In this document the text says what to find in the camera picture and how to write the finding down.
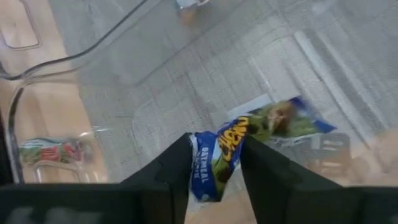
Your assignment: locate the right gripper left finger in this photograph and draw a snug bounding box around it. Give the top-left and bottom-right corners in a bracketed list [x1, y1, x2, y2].
[119, 133, 195, 224]

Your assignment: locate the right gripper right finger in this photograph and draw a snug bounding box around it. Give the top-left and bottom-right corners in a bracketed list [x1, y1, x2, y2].
[239, 134, 346, 224]

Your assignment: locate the blue Chewy oatmeal raisin bar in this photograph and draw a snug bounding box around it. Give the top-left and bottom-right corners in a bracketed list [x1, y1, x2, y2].
[189, 95, 338, 203]

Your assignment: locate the green white granola bar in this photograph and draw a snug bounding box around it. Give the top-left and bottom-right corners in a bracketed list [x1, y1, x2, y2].
[19, 138, 91, 166]

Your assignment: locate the clear plastic divided tray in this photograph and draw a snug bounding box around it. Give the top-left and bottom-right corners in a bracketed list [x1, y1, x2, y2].
[49, 0, 398, 187]

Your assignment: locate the clear plastic bin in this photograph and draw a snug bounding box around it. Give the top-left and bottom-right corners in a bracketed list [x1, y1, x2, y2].
[0, 0, 312, 85]
[0, 73, 398, 224]

